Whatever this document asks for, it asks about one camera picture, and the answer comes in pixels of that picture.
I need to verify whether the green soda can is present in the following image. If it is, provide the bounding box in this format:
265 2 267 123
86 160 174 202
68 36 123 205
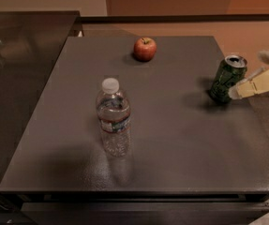
209 55 247 103

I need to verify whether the clear plastic water bottle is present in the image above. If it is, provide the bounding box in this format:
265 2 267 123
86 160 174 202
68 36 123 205
96 78 131 158

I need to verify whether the red apple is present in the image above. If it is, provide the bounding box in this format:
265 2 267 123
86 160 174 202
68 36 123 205
133 37 157 62

